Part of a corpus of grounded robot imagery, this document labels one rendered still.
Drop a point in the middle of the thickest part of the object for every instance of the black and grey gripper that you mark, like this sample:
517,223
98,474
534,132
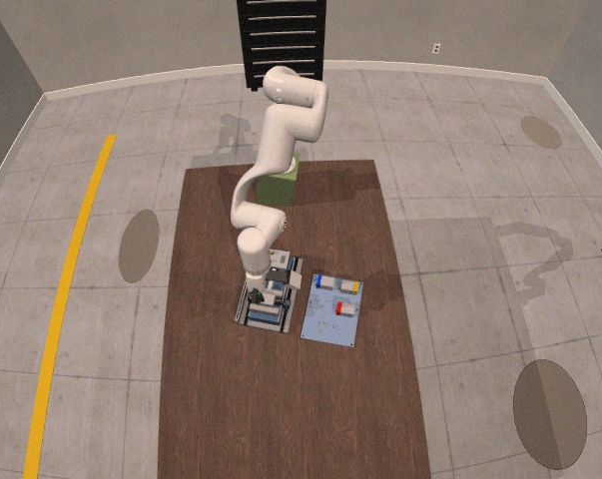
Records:
255,283

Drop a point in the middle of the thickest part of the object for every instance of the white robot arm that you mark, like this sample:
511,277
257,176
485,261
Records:
284,124

